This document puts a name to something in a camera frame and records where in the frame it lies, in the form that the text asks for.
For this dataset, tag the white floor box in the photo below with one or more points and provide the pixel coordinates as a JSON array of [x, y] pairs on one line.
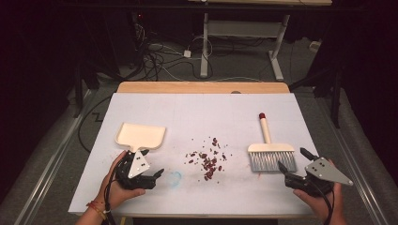
[[314, 45]]

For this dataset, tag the cream plastic dustpan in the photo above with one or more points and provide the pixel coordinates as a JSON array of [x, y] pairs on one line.
[[142, 136]]

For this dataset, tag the white metal desk frame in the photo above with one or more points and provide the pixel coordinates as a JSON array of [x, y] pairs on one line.
[[242, 28]]

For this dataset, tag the person's left hand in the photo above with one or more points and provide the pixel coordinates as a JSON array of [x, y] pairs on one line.
[[115, 193]]

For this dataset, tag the black metal stand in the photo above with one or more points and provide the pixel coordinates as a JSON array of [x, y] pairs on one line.
[[78, 90], [334, 93]]

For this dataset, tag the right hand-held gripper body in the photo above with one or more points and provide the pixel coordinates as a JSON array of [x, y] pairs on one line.
[[324, 172]]

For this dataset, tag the metal floor rail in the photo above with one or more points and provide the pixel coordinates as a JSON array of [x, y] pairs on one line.
[[47, 175], [359, 184]]

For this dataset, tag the person's right hand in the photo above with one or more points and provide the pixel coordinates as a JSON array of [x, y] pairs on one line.
[[322, 206]]

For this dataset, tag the white power adapter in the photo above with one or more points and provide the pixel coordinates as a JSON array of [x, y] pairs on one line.
[[187, 53]]

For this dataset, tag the wooden table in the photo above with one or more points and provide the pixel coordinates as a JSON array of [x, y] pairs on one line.
[[187, 87]]

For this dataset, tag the pile of red beans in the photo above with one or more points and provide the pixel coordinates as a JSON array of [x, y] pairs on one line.
[[209, 162]]

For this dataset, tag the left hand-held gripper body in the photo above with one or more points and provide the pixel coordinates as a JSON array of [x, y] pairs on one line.
[[137, 165]]

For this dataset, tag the white table cover board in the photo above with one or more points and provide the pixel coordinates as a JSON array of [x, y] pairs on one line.
[[200, 118]]

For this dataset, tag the cream hand brush grey bristles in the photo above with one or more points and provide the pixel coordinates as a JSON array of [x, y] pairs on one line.
[[270, 147]]

